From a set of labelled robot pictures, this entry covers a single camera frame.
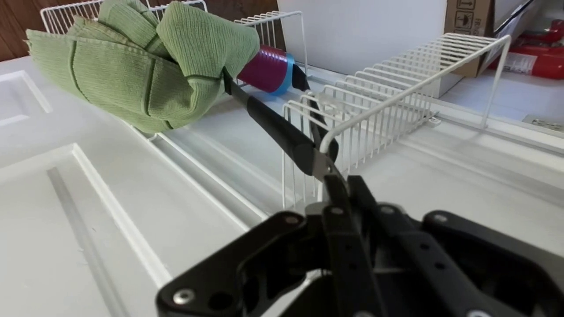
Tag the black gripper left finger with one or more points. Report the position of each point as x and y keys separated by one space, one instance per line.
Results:
x=350 y=264

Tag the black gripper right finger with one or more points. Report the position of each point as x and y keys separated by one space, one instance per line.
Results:
x=415 y=275

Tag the black kitchen tongs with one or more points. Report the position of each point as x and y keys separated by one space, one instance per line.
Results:
x=306 y=152

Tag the purple and blue cup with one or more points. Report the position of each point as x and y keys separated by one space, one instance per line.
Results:
x=270 y=71

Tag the cardboard wine glass box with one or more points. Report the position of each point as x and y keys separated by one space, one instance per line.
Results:
x=470 y=16

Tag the red fire extinguisher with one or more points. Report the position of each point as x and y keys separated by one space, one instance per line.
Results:
x=540 y=53

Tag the white panelled door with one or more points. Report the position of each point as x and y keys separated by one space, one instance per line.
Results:
x=98 y=217

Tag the green cloth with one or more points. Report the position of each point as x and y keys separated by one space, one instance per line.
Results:
x=158 y=72

